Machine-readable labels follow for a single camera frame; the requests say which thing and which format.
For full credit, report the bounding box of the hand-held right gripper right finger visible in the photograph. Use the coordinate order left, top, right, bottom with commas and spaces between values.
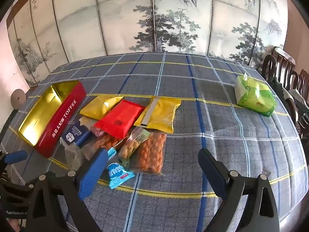
197, 148, 280, 232

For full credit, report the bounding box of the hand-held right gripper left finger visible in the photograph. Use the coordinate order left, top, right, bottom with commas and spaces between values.
23, 148, 110, 232

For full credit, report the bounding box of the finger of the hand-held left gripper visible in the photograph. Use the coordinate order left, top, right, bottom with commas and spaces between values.
0, 150, 28, 174

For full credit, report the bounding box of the light blue candy packet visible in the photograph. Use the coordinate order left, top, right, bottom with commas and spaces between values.
106, 162, 136, 189

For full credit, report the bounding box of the navy blue biscuit packet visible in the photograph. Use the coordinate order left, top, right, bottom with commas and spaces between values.
60, 115, 97, 148

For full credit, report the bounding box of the clear packet of pale peanuts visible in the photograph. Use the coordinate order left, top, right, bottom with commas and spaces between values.
118, 127, 150, 160

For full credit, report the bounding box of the red snack packet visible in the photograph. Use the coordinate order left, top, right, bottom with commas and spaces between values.
94, 100, 146, 138

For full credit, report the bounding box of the clear packet of orange peanuts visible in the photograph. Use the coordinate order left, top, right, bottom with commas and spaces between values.
135, 132, 167, 174

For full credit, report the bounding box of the red tin box gold inside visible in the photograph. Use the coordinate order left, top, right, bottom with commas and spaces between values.
17, 80, 87, 158

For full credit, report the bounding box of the gold bird print snack packet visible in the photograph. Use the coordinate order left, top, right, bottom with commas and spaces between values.
80, 95, 124, 120

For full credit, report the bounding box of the yellow packet with white stripe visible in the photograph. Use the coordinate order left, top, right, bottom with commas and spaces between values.
133, 96, 182, 133

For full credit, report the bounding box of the clear packet of orange snacks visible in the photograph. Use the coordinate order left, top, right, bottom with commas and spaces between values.
83, 134, 121, 160

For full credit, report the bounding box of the clear crumpled wrapper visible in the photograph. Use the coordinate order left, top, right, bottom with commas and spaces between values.
64, 142, 84, 171

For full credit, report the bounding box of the pink snack packet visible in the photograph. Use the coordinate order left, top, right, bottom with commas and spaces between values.
91, 126, 107, 138

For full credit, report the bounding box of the round stone disc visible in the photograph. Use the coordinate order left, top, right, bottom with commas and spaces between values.
10, 89, 26, 107

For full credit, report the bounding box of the blue checked tablecloth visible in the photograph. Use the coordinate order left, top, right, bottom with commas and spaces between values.
0, 51, 307, 232

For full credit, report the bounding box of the green tissue pack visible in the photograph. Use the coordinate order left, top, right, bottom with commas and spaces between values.
235, 73, 278, 117

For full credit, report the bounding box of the dark wooden chair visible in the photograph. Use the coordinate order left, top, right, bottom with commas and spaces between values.
290, 69, 309, 107
262, 46, 297, 95

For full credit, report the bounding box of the painted folding screen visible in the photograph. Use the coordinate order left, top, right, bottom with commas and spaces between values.
6, 0, 289, 86

